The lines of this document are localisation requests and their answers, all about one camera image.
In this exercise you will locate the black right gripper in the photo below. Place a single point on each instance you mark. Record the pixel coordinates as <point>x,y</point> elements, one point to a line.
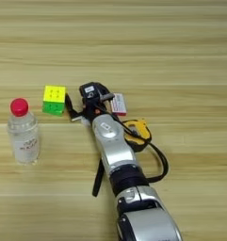
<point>94,109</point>

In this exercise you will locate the small red white box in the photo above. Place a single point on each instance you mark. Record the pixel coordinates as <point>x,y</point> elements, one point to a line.
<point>119,105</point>

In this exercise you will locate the clear bottle with red cap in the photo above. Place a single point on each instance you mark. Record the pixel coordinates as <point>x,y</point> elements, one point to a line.
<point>24,138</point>

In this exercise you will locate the yellow black tape measure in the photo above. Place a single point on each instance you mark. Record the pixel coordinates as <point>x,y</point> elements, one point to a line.
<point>138,125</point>

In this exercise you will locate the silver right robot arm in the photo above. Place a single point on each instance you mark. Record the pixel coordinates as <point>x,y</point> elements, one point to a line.
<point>115,147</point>

